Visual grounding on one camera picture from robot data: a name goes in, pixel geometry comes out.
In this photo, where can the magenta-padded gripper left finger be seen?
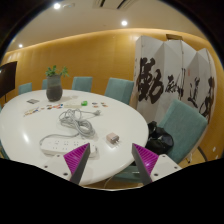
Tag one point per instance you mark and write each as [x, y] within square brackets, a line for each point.
[75, 160]

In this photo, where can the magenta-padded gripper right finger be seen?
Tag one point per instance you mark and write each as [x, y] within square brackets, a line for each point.
[148, 161]

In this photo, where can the pale pink charger block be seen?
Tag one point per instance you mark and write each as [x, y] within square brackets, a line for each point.
[112, 137]

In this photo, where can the white power strip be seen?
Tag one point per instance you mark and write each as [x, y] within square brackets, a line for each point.
[60, 145]

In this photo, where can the black bag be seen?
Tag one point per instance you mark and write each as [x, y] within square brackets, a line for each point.
[160, 138]

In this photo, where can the group of teal chairs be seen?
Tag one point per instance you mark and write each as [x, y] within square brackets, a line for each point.
[185, 126]

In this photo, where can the small white box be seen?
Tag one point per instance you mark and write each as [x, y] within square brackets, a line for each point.
[71, 104]

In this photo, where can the scattered colourful small cards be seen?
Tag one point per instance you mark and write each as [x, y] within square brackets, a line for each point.
[100, 104]
[53, 107]

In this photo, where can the small green object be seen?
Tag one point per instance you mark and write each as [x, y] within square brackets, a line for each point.
[84, 103]

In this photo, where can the dark flat card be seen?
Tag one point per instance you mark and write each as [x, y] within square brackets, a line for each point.
[32, 101]

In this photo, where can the potted plant in grey vase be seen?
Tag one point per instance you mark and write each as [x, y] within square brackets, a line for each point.
[54, 90]

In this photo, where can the white calligraphy folding screen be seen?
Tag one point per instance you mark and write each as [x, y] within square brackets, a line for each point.
[160, 66]

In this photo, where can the black television screen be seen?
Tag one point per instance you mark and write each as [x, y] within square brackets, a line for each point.
[7, 78]

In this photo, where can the group of ceiling spotlights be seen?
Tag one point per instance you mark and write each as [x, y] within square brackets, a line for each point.
[124, 23]

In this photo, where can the ceiling air vent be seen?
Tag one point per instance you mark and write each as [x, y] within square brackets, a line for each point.
[113, 3]

